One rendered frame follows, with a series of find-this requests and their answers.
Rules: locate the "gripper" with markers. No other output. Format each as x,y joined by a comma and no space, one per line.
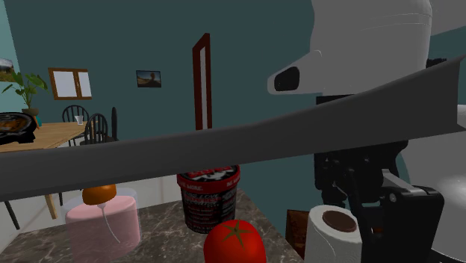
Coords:
349,160

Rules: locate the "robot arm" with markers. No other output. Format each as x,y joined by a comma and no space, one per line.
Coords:
367,43

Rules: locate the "white paper towel roll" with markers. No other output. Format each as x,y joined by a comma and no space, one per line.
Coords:
329,240

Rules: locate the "brown box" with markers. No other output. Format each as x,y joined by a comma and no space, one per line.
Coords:
296,229

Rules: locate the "red tomato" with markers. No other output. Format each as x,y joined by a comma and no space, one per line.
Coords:
235,244

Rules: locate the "black and red tub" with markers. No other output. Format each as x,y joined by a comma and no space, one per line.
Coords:
209,204

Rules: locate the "dark grey slanted bar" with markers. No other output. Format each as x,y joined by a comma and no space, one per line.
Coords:
204,153

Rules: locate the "red-brown door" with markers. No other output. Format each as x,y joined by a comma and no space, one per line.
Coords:
197,87

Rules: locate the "pink soap bottle orange cap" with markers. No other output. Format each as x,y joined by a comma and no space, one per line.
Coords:
102,226

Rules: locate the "black wooden chair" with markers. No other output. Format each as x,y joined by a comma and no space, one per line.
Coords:
71,113
114,124
97,129

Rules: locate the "small white cup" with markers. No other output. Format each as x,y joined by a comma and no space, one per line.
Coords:
79,119

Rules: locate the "wooden framed window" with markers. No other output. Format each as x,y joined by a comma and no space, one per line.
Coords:
69,83

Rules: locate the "wooden dining table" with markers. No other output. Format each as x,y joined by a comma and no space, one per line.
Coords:
51,134

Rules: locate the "black frying pan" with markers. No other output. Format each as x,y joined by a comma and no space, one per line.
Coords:
14,125

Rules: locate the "green potted plant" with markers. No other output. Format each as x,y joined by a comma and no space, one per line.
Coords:
26,87

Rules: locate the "dark framed wall picture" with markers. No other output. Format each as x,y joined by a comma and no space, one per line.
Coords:
148,78

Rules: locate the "landscape wall picture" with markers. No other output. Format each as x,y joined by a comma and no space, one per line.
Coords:
5,69

